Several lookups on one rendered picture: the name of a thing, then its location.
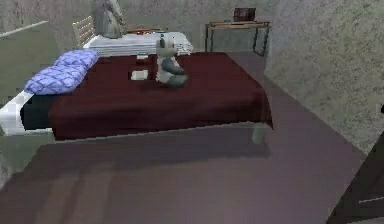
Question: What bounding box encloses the blue checked pillow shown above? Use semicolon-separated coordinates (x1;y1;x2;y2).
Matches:
23;64;88;96
54;49;101;70

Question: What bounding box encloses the dark red covered bed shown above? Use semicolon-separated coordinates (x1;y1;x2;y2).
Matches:
0;51;274;142

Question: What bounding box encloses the pale wooden slatted chair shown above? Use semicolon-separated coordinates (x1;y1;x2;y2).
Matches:
72;15;98;49

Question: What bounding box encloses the grey curtain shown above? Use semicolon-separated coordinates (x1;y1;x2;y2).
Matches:
94;0;128;39

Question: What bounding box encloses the grey white teddy bear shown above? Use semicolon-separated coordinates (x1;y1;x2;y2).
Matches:
155;33;189;89

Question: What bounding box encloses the wooden side table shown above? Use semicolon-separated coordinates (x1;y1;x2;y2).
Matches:
204;20;271;57

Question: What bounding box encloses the dark wooden cupboard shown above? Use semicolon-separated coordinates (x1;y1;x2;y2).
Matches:
324;104;384;224

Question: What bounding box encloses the white desk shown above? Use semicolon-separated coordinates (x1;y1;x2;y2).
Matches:
83;31;194;58

